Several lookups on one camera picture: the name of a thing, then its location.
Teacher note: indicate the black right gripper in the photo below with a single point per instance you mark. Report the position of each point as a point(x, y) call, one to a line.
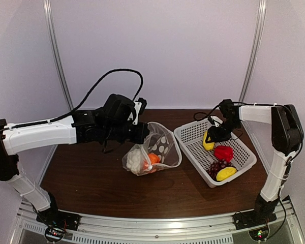
point(215, 135)

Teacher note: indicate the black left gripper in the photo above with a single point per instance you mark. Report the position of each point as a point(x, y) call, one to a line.
point(140, 135)

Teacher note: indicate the yellow toy lemon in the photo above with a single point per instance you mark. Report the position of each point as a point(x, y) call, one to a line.
point(207, 142)

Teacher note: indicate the red toy bell pepper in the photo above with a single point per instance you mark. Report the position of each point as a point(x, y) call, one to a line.
point(223, 153)

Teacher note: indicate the dark red toy grapes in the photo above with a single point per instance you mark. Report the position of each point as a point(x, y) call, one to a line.
point(216, 166)

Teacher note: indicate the white toy cauliflower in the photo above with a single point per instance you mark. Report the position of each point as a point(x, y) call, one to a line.
point(135, 162)

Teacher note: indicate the clear polka dot zip bag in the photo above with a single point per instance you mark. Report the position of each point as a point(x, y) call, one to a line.
point(162, 142)

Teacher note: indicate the orange toy pumpkin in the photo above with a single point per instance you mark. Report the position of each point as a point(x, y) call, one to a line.
point(154, 159)

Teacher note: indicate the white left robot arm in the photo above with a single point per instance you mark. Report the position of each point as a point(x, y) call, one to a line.
point(80, 126)

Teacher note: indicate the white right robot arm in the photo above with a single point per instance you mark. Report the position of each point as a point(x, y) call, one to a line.
point(286, 139)

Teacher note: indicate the yellow toy mango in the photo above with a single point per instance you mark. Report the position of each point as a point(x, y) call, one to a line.
point(225, 173)

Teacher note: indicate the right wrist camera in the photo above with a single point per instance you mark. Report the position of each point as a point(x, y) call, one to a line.
point(214, 121)

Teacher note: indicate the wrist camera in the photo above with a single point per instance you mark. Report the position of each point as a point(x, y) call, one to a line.
point(136, 110)
point(214, 121)

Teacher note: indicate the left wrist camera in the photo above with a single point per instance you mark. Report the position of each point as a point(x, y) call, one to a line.
point(136, 110)

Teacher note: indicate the front aluminium rail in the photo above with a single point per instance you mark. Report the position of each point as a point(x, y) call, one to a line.
point(207, 229)

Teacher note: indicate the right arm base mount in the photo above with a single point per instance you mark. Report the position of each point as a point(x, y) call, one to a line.
point(254, 222)

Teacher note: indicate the right aluminium frame post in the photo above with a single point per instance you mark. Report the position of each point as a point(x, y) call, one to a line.
point(259, 27)

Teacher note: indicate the aluminium frame post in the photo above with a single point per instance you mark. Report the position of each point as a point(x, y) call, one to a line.
point(56, 54)
point(259, 27)

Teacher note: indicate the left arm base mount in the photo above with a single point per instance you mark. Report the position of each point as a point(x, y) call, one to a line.
point(57, 224)

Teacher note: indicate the left aluminium frame post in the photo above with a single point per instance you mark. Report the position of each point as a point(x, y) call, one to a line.
point(56, 54)

